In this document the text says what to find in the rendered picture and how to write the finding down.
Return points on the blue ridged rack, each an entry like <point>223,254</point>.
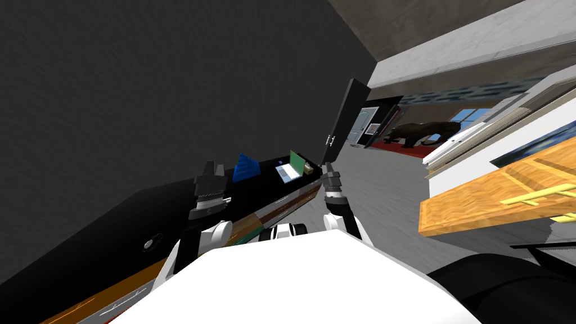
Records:
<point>245,169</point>

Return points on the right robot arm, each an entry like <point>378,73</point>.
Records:
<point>504,288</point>

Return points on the blue window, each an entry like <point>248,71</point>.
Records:
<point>470,115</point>

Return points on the black cabinet with drawers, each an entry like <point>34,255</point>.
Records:
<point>90,243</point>

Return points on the tan small box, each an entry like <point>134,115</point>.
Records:
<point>308,168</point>

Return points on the wooden cupboard door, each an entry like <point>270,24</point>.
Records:
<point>468,202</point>

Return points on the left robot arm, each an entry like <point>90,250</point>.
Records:
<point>191,243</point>

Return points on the pale blue door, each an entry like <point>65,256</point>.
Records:
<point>360,127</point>

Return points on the dark animal statue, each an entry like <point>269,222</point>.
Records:
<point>423,131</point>

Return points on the red rug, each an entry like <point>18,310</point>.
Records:
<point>405,148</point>

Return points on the black door leaf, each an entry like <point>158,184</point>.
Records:
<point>346,121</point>

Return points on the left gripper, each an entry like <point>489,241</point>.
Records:
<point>210,183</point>

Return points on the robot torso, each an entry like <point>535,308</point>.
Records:
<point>292,279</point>

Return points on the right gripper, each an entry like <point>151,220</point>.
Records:
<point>332,182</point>

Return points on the white laptop green screen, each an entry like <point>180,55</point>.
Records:
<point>290,168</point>

